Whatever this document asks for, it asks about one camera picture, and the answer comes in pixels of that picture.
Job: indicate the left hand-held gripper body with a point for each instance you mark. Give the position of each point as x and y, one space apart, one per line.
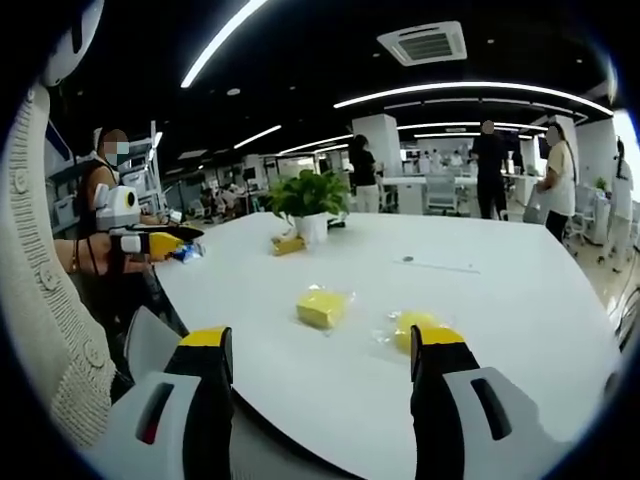
117 207

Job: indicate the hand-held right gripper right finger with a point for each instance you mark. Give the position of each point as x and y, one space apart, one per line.
450 400

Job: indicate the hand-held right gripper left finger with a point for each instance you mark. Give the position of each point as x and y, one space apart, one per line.
200 400

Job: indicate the yellow silicone block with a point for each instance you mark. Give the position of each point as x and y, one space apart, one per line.
402 330
322 307

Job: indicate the person's left hand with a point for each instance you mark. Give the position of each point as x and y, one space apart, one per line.
95 260

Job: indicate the flat black object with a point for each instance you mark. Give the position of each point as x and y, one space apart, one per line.
187 232

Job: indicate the blue white packet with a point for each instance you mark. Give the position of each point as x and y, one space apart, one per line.
190 251

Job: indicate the light grey chair back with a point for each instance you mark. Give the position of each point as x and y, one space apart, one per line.
150 340

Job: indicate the small yellow box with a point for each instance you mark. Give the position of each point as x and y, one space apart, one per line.
287 246

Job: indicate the short ceiling light strip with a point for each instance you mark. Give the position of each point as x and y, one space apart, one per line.
257 136

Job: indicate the green plant in white pot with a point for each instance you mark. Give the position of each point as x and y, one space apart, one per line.
310 195

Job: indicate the white worn device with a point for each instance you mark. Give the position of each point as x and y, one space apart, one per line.
75 40

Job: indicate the grey office chair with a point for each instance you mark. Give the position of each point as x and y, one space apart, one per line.
442 192

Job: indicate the white office desk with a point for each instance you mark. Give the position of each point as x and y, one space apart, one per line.
405 195

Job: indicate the curved ceiling light strip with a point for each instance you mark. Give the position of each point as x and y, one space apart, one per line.
475 87

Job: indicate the ceiling air conditioner vent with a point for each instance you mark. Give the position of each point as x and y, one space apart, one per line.
422 44

